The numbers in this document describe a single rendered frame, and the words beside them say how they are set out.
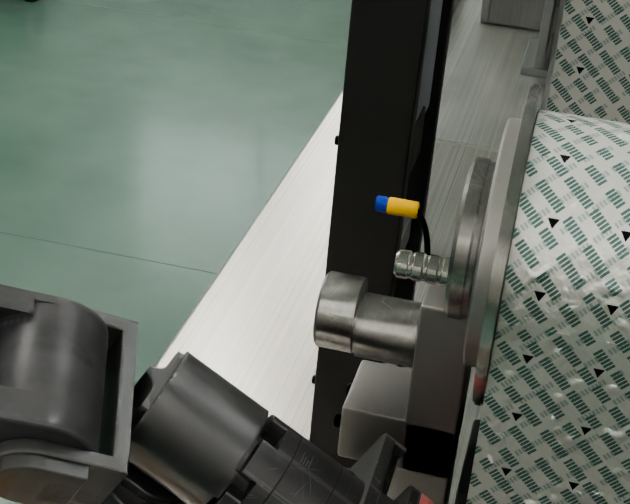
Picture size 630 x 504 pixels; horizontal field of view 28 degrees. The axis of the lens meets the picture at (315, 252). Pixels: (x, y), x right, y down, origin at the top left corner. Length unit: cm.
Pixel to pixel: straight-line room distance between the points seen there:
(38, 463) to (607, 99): 38
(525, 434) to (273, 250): 78
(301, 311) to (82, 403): 67
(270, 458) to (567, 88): 29
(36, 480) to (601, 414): 24
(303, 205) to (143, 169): 227
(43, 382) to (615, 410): 24
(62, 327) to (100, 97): 363
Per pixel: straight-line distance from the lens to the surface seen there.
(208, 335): 115
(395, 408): 65
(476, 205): 55
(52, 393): 54
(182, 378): 57
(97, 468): 55
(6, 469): 54
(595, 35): 72
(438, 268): 59
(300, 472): 58
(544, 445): 56
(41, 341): 55
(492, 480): 57
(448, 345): 62
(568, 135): 54
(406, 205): 64
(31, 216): 338
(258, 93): 428
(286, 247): 131
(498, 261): 51
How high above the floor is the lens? 151
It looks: 28 degrees down
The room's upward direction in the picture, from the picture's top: 5 degrees clockwise
